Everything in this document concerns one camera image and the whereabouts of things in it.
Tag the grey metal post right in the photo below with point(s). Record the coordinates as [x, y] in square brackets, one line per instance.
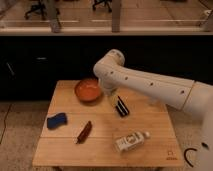
[207, 25]

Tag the black office chair left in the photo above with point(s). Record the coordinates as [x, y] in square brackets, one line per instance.
[38, 8]

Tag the blue sponge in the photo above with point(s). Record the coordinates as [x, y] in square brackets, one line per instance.
[56, 120]

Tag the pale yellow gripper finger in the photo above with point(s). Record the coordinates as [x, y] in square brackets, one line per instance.
[113, 98]

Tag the grey metal post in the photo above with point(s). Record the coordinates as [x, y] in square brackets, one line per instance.
[116, 11]
[207, 25]
[52, 16]

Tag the grey metal post left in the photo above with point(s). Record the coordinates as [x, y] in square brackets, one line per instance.
[52, 16]

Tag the brown chocolate bar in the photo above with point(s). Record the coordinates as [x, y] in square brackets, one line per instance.
[84, 133]

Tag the orange ceramic bowl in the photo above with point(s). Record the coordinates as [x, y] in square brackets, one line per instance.
[87, 90]

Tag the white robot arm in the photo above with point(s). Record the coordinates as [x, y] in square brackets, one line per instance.
[190, 96]

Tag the white plastic bottle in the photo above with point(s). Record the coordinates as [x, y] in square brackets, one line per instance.
[131, 141]

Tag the black white striped box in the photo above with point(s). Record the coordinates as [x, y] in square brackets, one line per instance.
[121, 108]

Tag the wooden table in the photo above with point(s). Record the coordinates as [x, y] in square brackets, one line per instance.
[59, 148]

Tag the grey metal post middle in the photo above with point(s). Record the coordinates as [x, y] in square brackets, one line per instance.
[116, 11]

